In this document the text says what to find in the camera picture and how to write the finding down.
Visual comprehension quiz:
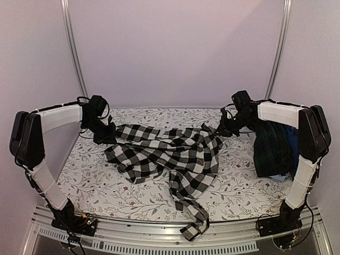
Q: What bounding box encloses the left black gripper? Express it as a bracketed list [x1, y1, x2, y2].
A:
[82, 116, 117, 145]

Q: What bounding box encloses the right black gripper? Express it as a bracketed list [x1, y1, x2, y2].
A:
[214, 112, 255, 137]

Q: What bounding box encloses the black white checkered shirt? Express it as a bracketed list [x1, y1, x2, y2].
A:
[105, 124, 224, 241]

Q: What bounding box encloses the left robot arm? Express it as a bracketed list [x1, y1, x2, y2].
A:
[10, 95, 116, 231]

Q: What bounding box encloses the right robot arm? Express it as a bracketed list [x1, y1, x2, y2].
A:
[218, 90, 332, 232]

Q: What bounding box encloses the dark green plaid garment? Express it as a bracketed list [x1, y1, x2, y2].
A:
[253, 121, 293, 177]

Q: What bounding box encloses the floral patterned table mat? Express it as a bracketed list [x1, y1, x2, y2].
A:
[57, 108, 292, 223]

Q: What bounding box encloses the light blue garment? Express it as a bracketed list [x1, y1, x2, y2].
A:
[269, 173, 290, 182]

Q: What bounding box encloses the right aluminium frame post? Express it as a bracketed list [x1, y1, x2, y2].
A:
[265, 0, 292, 99]

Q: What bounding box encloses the aluminium frame post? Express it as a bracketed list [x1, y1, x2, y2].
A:
[265, 0, 292, 99]
[60, 0, 88, 97]

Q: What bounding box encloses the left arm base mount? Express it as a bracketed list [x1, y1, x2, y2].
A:
[52, 214, 98, 236]

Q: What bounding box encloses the front aluminium rail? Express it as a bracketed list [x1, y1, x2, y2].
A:
[22, 206, 335, 254]

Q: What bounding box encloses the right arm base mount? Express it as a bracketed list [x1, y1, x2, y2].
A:
[256, 214, 302, 237]

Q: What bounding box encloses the left aluminium frame post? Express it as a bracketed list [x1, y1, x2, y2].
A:
[60, 0, 88, 97]

